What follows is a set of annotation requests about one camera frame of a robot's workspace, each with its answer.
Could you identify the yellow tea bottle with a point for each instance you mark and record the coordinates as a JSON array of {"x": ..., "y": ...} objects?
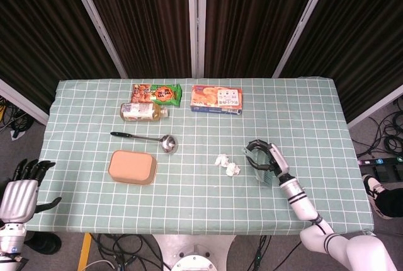
[{"x": 138, "y": 111}]

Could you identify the black foot pedal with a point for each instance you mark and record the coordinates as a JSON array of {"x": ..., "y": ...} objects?
[{"x": 382, "y": 173}]

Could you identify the green checked tablecloth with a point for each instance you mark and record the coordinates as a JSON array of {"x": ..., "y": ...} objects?
[{"x": 201, "y": 195}]

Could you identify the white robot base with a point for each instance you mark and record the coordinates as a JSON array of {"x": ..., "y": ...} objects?
[{"x": 192, "y": 252}]

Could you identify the brown paper box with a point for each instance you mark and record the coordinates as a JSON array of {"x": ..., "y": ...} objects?
[{"x": 130, "y": 165}]

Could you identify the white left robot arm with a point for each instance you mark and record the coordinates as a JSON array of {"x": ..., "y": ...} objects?
[{"x": 11, "y": 242}]

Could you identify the green snack bag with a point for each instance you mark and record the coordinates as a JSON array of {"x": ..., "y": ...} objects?
[{"x": 163, "y": 94}]

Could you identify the black power strip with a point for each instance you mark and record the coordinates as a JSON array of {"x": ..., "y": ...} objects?
[{"x": 381, "y": 161}]

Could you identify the dark corrugated partition panel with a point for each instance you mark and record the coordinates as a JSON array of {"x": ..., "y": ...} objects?
[
  {"x": 145, "y": 15},
  {"x": 252, "y": 15},
  {"x": 37, "y": 31},
  {"x": 362, "y": 31}
]

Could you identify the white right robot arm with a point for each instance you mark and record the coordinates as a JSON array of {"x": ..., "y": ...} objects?
[{"x": 299, "y": 201}]

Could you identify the white black sneaker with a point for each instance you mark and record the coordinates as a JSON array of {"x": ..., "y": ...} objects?
[{"x": 371, "y": 189}]

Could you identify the orange blue cracker box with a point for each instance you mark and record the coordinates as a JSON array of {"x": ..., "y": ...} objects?
[{"x": 207, "y": 97}]

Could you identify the yellow floor tape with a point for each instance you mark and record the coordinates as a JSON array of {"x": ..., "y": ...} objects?
[{"x": 84, "y": 252}]

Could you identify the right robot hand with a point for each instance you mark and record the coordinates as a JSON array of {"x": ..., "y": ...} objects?
[{"x": 279, "y": 159}]

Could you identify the white partition bottom rail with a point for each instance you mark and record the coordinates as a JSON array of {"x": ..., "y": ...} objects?
[
  {"x": 22, "y": 101},
  {"x": 374, "y": 110}
]

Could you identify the black shoe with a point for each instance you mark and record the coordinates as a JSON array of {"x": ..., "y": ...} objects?
[{"x": 44, "y": 242}]

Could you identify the black trouser leg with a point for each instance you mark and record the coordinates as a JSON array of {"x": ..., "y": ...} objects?
[{"x": 392, "y": 203}]

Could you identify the white partition frame post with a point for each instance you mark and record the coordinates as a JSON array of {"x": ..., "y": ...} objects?
[
  {"x": 94, "y": 19},
  {"x": 302, "y": 22},
  {"x": 196, "y": 31}
]

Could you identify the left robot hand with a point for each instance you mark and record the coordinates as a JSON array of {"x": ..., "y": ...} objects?
[{"x": 19, "y": 198}]

